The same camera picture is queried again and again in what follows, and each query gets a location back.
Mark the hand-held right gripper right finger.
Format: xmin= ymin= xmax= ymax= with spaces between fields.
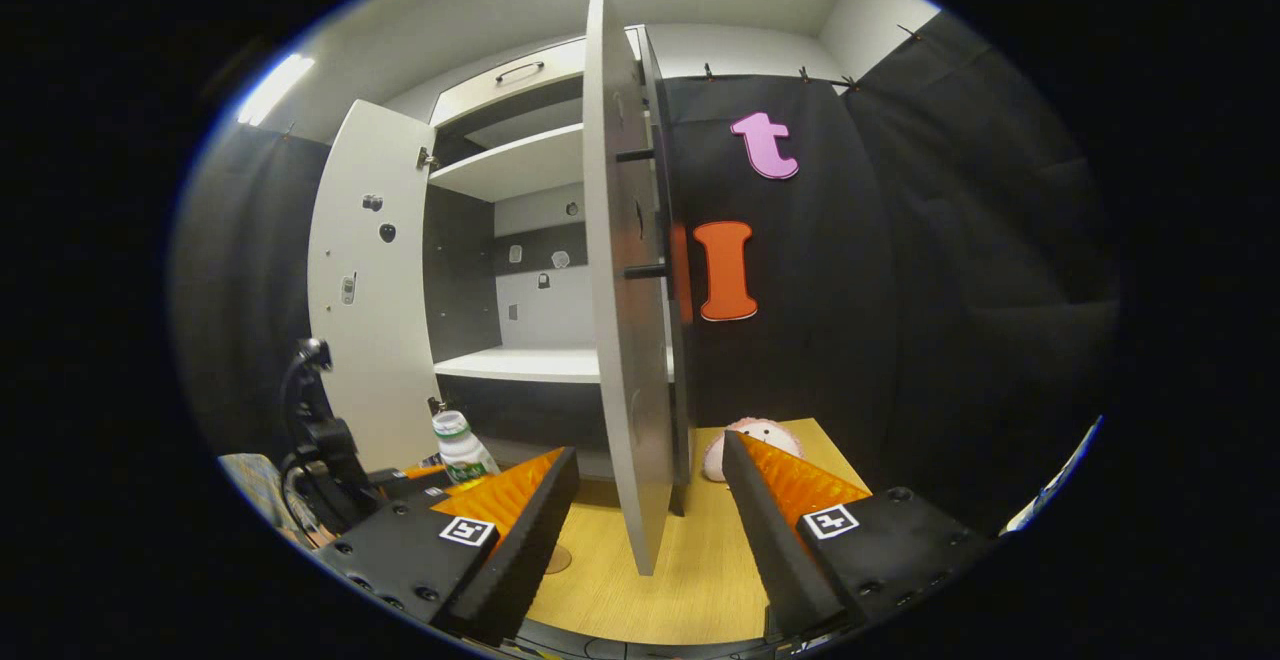
xmin=722 ymin=430 xmax=1001 ymax=641

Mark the small ceiling light panel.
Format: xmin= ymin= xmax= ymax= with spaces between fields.
xmin=237 ymin=53 xmax=316 ymax=126

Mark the white cabinet with shelves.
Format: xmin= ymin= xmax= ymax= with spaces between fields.
xmin=420 ymin=25 xmax=698 ymax=516

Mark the white cabinet door phone sticker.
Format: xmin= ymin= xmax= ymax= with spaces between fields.
xmin=307 ymin=100 xmax=443 ymax=476

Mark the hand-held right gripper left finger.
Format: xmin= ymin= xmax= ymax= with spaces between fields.
xmin=315 ymin=446 xmax=583 ymax=646

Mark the pink plush toy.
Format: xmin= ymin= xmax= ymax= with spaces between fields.
xmin=703 ymin=417 xmax=804 ymax=484

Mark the white cabinet drawer black handle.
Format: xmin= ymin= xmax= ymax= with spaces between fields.
xmin=430 ymin=28 xmax=641 ymax=131

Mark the white cabinet door cat sticker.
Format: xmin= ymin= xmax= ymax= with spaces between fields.
xmin=583 ymin=0 xmax=691 ymax=576

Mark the white milk bottle green cap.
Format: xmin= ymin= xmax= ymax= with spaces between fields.
xmin=432 ymin=410 xmax=501 ymax=486

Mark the person's plaid clothing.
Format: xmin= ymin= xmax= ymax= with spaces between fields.
xmin=218 ymin=453 xmax=311 ymax=546

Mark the black backdrop cloth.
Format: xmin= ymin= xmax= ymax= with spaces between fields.
xmin=165 ymin=10 xmax=1121 ymax=541

